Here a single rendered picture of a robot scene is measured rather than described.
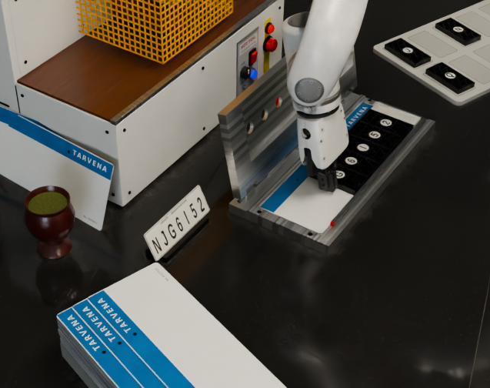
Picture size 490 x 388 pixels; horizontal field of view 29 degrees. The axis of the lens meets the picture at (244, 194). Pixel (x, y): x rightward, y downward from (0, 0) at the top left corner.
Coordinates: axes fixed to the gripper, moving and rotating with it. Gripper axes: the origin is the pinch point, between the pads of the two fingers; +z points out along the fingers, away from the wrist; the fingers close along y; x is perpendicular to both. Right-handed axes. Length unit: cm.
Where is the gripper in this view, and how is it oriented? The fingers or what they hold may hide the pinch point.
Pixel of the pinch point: (327, 179)
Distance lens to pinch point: 176.0
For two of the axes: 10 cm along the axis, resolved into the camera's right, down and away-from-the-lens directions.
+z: 1.6, 8.2, 5.5
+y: 5.5, -5.3, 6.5
